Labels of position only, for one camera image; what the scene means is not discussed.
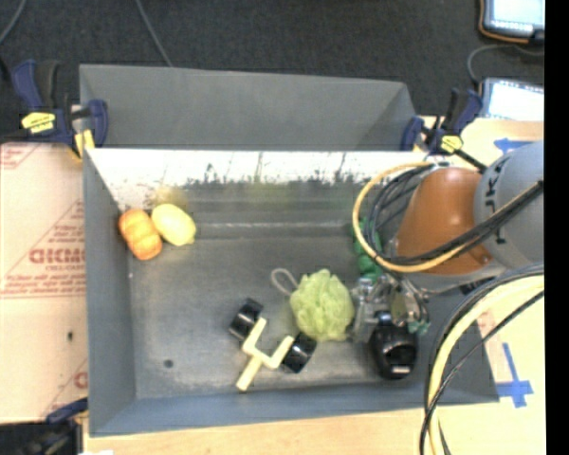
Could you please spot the green toy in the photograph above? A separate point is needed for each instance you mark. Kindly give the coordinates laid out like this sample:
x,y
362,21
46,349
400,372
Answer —
x,y
366,258

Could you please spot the light green mesh bath sponge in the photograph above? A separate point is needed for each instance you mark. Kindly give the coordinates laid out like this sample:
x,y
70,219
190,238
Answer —
x,y
322,306

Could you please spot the black round plastic object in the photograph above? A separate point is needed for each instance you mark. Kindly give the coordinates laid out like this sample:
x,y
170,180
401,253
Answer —
x,y
393,349

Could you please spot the cream axle with black wheels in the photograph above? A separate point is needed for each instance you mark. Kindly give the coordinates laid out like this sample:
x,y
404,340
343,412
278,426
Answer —
x,y
258,344

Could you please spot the grey metal bin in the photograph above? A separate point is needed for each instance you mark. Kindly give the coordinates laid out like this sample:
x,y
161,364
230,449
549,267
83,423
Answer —
x,y
189,301

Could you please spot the yellow toy lemon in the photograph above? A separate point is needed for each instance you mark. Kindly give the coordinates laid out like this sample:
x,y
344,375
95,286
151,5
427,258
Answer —
x,y
173,224

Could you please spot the orange toy pumpkin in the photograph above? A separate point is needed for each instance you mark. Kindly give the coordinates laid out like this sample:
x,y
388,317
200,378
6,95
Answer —
x,y
141,235

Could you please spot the brown cardboard board red print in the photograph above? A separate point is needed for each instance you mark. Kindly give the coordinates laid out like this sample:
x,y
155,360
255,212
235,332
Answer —
x,y
33,330

